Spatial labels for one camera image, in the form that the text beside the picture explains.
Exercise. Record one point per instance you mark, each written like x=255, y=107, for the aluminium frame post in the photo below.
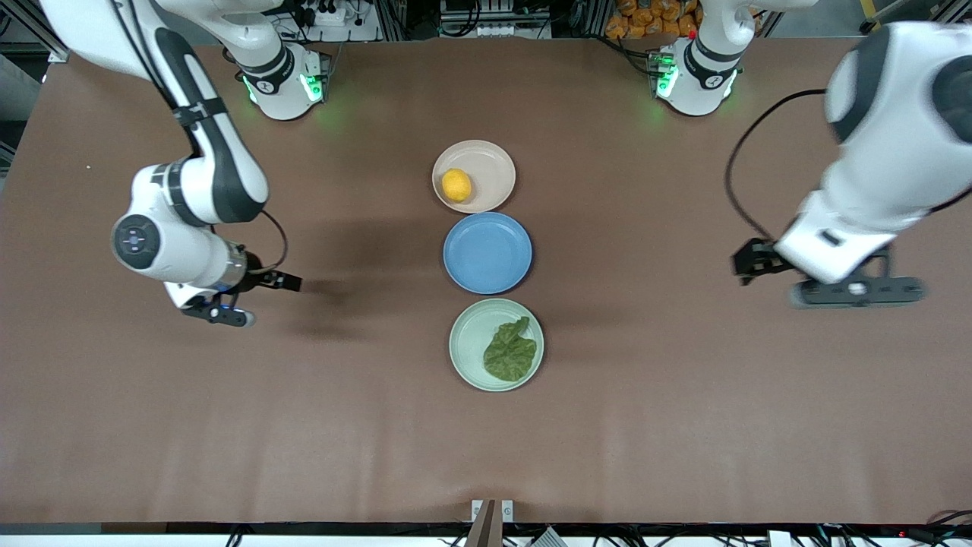
x=30, y=23
x=953, y=9

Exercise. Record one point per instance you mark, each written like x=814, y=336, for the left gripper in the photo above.
x=756, y=258

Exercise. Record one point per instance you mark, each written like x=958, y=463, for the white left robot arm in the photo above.
x=888, y=152

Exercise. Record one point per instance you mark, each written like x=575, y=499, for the bag of oranges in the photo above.
x=645, y=19

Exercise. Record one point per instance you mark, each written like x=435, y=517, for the light green plate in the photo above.
x=467, y=342

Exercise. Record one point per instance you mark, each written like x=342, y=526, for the electronics rack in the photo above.
x=493, y=15

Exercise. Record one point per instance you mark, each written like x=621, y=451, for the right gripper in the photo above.
x=259, y=281

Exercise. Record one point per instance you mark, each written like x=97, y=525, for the pink plate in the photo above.
x=490, y=171

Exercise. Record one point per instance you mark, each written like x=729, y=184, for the green lettuce leaf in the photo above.
x=510, y=353

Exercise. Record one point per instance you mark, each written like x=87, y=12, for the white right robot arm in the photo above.
x=220, y=178

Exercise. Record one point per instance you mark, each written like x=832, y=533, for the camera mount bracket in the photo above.
x=492, y=520

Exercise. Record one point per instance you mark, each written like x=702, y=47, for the brown table cover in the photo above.
x=304, y=425

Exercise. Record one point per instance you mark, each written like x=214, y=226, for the yellow lemon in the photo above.
x=456, y=185

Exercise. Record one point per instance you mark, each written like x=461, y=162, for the white power strip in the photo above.
x=326, y=15

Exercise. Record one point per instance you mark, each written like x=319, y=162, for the blue plate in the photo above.
x=487, y=253

